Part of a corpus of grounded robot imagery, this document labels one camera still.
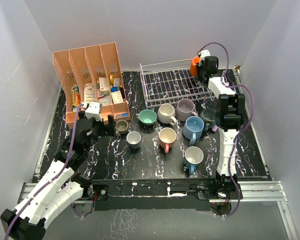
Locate cream speckled mug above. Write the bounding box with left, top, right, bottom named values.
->
left=157, top=103, right=177, bottom=126

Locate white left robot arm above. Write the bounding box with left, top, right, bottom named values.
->
left=0, top=111, right=115, bottom=240

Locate lavender wide mug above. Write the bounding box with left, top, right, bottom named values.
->
left=175, top=98, right=199, bottom=122

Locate dark grey-green mug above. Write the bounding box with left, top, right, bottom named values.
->
left=199, top=108, right=216, bottom=133

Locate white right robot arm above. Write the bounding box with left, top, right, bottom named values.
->
left=195, top=53, right=245, bottom=199

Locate peach plastic file organizer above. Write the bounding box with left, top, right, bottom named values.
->
left=52, top=42, right=131, bottom=128

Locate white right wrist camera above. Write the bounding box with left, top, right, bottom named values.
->
left=197, top=49, right=211, bottom=61

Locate blue round container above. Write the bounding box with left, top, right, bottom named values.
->
left=110, top=86, right=120, bottom=93

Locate yellow small box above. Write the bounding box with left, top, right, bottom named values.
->
left=109, top=74, right=114, bottom=86

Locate grey-blue printed mug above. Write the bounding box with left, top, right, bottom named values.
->
left=126, top=131, right=141, bottom=149

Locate teal green cup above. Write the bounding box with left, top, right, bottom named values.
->
left=136, top=109, right=157, bottom=126

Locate white wire dish rack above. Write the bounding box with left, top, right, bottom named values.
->
left=139, top=59, right=214, bottom=109

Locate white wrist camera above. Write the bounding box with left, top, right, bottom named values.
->
left=197, top=49, right=211, bottom=61
left=85, top=101, right=103, bottom=122

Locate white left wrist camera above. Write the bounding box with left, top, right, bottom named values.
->
left=85, top=101, right=103, bottom=122

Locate white blister pack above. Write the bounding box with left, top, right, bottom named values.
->
left=83, top=82, right=96, bottom=103

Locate olive grey small cup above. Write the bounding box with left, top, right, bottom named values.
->
left=115, top=119, right=129, bottom=136

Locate orange medicine box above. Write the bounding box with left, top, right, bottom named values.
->
left=72, top=91, right=81, bottom=108

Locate white mug blue handle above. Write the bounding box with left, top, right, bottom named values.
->
left=184, top=146, right=204, bottom=175

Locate pink mug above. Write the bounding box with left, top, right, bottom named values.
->
left=159, top=127, right=177, bottom=154

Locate blue capped small bottle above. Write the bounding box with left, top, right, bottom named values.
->
left=116, top=112, right=129, bottom=118

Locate white red medicine box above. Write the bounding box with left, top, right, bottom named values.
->
left=98, top=77, right=110, bottom=94

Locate orange mug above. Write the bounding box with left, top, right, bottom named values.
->
left=189, top=56, right=200, bottom=77

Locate light blue mug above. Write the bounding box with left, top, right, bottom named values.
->
left=182, top=116, right=205, bottom=146

